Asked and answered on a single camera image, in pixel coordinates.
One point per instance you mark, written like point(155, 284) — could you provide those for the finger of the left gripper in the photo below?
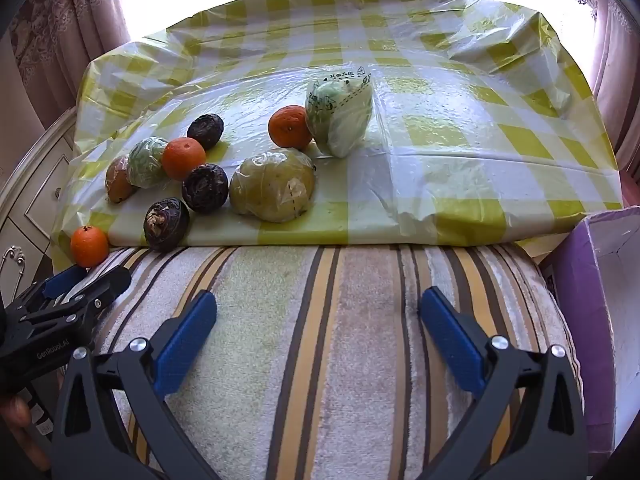
point(101, 292)
point(62, 283)

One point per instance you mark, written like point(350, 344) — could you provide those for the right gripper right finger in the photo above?
point(526, 418)

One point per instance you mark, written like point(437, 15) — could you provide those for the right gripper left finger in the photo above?
point(112, 420)

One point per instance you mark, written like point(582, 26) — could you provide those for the small orange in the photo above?
point(89, 246)

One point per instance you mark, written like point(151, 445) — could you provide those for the dark passion fruit front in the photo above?
point(165, 224)

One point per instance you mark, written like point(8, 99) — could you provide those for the dark passion fruit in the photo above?
point(207, 130)
point(165, 224)
point(205, 189)

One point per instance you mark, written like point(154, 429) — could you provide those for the brown-orange fruit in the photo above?
point(117, 184)

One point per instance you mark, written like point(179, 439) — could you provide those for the green round fruit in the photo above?
point(145, 167)

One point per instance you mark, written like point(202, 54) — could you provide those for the dark passion fruit back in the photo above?
point(207, 130)

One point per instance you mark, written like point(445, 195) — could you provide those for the large yellow-green fruit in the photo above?
point(275, 186)

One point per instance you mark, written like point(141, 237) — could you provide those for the green fruit pointed bag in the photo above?
point(338, 110)

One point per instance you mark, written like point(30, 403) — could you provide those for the person's left hand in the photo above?
point(15, 413)

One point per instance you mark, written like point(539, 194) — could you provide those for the cream carved cabinet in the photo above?
point(28, 207)

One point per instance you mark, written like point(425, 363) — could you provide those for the purple cardboard box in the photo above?
point(594, 277)

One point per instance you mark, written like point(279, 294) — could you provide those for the striped plush seat cover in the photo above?
point(318, 365)

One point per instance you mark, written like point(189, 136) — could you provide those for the pink patterned curtain left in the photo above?
point(53, 42)

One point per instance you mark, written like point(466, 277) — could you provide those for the pink patterned curtain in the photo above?
point(615, 79)
point(53, 42)

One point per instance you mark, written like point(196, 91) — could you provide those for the yellow checked plastic tablecloth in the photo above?
point(441, 122)

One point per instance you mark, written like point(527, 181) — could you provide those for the pink patterned curtain right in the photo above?
point(615, 79)

